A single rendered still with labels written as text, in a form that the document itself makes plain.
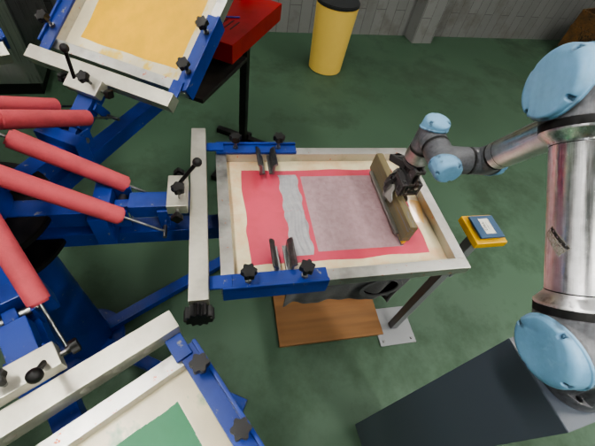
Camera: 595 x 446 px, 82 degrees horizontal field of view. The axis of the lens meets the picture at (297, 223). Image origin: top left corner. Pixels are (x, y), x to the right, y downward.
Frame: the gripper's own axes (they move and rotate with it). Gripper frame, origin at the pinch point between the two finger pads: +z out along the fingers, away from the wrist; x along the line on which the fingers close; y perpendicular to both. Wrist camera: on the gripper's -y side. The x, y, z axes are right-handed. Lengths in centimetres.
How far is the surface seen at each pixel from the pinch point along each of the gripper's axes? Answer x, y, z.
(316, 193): -25.3, -6.8, 4.9
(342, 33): 64, -258, 64
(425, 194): 15.3, -1.3, 1.4
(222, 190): -59, -6, 1
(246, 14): -42, -118, -7
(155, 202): -79, 2, -5
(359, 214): -11.9, 4.1, 4.6
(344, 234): -19.5, 12.5, 4.3
